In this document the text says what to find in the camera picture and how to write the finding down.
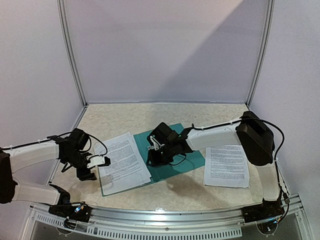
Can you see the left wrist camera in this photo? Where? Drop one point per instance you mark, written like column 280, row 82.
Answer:
column 97, row 160

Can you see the aluminium corner post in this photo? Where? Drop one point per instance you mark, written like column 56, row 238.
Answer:
column 262, row 51
column 62, row 11

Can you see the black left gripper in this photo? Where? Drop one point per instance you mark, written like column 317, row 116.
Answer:
column 85, row 175

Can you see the aluminium front rail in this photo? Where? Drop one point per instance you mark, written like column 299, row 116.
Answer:
column 121, row 224

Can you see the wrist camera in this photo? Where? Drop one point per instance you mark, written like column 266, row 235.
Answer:
column 159, row 136
column 97, row 160

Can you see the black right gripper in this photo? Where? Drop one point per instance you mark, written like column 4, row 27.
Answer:
column 155, row 155

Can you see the green file folder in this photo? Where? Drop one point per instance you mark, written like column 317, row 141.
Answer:
column 193, row 161

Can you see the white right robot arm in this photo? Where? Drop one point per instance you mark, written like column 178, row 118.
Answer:
column 249, row 131

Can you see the white paper stack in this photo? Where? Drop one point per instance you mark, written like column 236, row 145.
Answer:
column 226, row 166

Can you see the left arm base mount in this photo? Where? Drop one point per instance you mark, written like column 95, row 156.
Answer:
column 72, row 212

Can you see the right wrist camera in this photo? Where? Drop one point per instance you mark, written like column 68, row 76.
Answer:
column 159, row 136

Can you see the left aluminium corner post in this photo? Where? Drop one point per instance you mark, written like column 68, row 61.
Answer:
column 62, row 11

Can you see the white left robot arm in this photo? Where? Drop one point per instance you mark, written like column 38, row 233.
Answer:
column 68, row 148

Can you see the right aluminium corner post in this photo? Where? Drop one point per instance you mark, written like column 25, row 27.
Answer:
column 262, row 51

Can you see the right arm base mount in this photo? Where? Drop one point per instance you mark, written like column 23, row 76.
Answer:
column 267, row 210

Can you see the printed text page sheet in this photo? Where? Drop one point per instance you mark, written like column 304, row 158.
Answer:
column 127, row 169

